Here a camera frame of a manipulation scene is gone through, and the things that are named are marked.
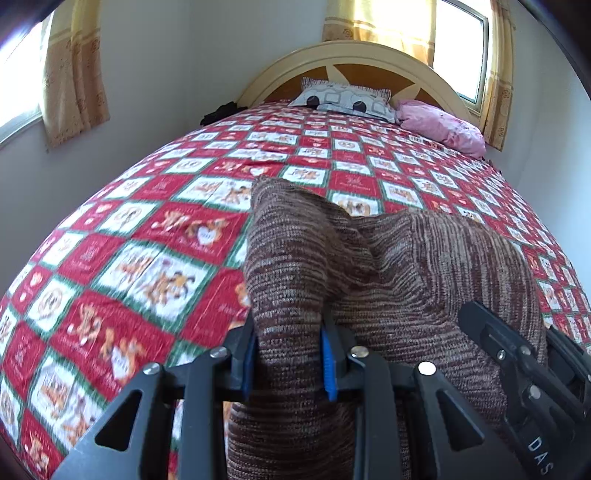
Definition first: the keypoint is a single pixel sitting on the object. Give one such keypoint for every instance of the cream wooden headboard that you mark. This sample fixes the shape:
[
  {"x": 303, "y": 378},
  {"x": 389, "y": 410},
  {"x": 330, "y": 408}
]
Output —
[{"x": 295, "y": 64}]

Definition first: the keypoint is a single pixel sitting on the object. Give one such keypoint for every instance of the red bear printed blanket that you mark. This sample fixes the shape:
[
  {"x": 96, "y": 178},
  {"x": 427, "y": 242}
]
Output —
[{"x": 138, "y": 240}]

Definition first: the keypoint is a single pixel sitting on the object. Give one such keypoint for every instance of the dark cloth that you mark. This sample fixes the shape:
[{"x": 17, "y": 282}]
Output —
[{"x": 221, "y": 113}]

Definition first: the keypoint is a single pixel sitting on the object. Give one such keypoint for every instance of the brown knit sweater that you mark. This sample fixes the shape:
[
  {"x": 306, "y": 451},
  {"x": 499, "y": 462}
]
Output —
[{"x": 332, "y": 277}]

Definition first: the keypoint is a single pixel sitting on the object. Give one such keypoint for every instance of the window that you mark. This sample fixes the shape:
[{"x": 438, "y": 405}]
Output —
[
  {"x": 461, "y": 46},
  {"x": 18, "y": 83}
]

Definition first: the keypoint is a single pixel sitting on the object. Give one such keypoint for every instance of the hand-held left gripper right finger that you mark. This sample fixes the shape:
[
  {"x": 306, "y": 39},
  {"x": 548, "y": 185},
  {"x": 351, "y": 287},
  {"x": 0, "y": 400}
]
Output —
[{"x": 328, "y": 364}]

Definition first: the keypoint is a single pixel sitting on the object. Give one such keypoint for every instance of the grey patterned pillow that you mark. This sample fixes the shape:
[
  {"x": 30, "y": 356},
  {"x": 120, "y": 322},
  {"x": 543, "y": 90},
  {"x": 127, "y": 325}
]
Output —
[{"x": 341, "y": 99}]

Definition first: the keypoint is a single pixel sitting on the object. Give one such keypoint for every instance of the pink pillow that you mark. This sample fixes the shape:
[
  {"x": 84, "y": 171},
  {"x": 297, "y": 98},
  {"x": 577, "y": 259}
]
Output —
[{"x": 443, "y": 127}]

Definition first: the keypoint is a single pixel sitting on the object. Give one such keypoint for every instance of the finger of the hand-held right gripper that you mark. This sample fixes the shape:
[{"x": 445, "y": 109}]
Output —
[
  {"x": 570, "y": 364},
  {"x": 489, "y": 332}
]

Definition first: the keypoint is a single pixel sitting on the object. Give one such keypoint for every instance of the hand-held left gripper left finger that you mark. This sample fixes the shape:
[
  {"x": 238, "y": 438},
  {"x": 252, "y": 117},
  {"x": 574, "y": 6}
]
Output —
[{"x": 249, "y": 364}]

